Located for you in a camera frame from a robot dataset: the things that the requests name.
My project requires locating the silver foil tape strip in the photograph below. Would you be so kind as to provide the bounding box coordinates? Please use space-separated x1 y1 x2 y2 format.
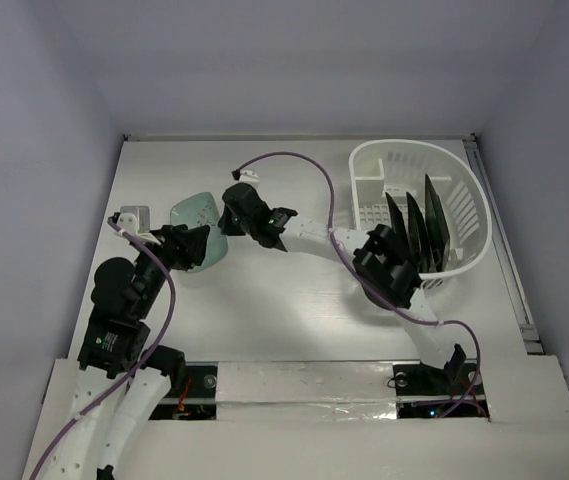
215 361 397 423

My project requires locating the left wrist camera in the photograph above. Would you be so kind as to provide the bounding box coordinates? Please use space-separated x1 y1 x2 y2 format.
112 205 151 236

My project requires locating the metal rail at right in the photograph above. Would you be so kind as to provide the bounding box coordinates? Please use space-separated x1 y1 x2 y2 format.
463 136 546 356

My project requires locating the light green speckled plate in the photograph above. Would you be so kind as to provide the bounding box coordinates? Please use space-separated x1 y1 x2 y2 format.
170 192 228 273

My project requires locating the dark teal square plate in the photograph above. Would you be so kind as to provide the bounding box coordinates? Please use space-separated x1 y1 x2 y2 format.
425 174 450 272

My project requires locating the black floral square plate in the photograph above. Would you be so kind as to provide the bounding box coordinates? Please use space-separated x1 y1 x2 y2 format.
385 192 415 263

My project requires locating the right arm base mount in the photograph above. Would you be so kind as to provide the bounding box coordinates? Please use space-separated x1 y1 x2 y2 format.
387 362 490 419

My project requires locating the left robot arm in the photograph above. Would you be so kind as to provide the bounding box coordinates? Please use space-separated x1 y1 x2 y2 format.
30 225 210 479

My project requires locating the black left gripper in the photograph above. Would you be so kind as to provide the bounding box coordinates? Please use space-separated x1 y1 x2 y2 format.
135 222 209 316

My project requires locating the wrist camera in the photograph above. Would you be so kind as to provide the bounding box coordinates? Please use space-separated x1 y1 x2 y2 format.
232 170 260 188
112 205 151 236

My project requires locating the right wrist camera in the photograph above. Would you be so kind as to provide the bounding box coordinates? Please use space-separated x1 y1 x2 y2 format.
232 170 260 188

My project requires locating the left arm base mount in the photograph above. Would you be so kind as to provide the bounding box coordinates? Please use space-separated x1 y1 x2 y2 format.
150 362 218 421

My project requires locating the white plastic dish rack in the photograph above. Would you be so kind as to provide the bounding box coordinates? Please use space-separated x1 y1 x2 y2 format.
349 139 492 291

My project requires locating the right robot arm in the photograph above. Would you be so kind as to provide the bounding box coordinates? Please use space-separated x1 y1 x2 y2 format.
219 182 467 392

